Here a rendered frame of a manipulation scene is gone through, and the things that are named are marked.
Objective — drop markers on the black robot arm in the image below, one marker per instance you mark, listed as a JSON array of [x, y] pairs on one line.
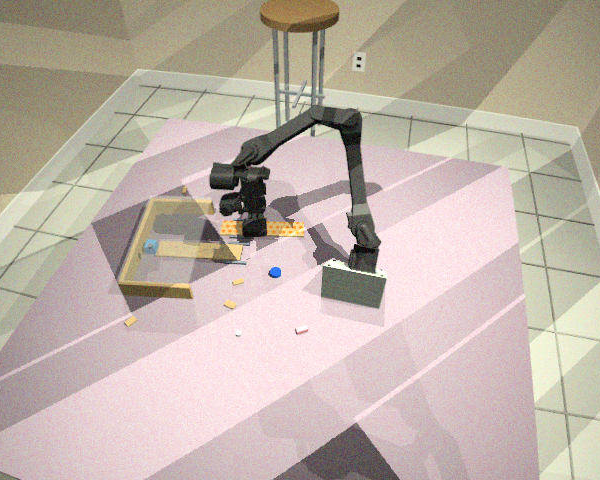
[[364, 256]]

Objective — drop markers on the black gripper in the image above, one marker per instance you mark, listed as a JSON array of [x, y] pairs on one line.
[[255, 225]]

